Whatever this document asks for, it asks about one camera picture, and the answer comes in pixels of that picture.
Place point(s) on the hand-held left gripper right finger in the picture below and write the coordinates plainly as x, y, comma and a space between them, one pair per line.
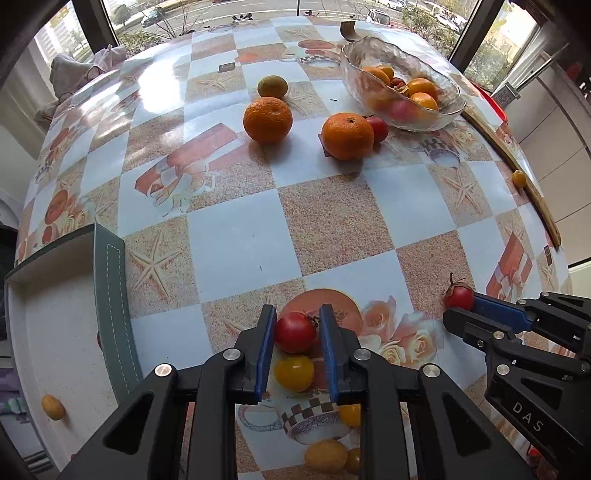
328, 355

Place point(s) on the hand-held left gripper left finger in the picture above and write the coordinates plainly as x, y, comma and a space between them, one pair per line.
264, 355

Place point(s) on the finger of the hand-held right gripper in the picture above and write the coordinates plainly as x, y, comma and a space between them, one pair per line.
466, 325
501, 311

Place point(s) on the small red tomato with stem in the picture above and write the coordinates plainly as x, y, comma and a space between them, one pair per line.
458, 297

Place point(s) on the red cherry tomato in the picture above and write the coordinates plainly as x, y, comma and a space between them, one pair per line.
378, 129
295, 333

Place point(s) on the yellow cherry tomato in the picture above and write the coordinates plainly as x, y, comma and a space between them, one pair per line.
352, 415
519, 178
294, 374
354, 460
326, 455

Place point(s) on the checkered printed tablecloth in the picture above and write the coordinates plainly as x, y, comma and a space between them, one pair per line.
231, 240

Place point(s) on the wooden strip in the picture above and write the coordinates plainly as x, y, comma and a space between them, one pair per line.
512, 154

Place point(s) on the red plastic object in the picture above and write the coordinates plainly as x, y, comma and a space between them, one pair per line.
490, 99

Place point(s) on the grey cabinet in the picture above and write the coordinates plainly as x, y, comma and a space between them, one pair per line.
551, 101

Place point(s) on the yellow oval fruit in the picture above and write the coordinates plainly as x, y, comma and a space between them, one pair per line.
53, 407

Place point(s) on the large orange with stem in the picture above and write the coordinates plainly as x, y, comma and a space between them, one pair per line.
347, 137

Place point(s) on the orange tangerine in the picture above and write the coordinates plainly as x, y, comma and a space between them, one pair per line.
422, 87
425, 102
375, 74

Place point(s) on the dark red fruit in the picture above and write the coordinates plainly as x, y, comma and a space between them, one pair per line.
398, 84

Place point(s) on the greenish tangerine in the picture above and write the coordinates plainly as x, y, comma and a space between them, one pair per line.
272, 86

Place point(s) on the clear glass bowl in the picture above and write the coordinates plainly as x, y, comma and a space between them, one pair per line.
369, 60

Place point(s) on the small dark card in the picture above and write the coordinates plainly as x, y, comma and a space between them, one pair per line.
226, 68

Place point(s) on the brown curved wooden piece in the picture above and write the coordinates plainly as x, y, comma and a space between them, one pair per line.
349, 31

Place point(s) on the white car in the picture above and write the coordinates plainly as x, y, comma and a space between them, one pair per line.
379, 17

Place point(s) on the grey crumpled cloth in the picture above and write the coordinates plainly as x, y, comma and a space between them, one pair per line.
78, 69

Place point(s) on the dark car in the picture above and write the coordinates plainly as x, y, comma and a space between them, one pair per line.
152, 17

